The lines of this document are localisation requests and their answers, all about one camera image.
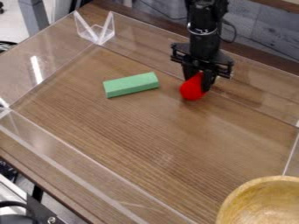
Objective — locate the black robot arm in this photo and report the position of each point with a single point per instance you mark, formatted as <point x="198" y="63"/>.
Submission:
<point x="206" y="18"/>

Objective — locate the wooden bowl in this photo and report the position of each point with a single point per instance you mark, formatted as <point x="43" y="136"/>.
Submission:
<point x="263" y="201"/>

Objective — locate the grey post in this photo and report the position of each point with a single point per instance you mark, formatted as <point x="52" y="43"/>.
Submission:
<point x="34" y="15"/>

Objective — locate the black metal bracket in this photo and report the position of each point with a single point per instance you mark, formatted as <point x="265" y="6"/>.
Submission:
<point x="46" y="216"/>

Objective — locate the clear acrylic tray enclosure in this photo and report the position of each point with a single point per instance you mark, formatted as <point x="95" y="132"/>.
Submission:
<point x="135" y="145"/>

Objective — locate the green foam block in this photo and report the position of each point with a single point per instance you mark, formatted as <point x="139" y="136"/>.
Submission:
<point x="130" y="84"/>

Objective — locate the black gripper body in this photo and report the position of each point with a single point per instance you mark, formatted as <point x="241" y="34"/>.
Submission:
<point x="203" y="54"/>

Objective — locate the red plush strawberry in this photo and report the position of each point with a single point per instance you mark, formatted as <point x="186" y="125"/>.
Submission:
<point x="191" y="88"/>

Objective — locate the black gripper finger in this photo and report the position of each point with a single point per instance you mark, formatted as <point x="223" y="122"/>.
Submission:
<point x="188" y="71"/>
<point x="209" y="79"/>

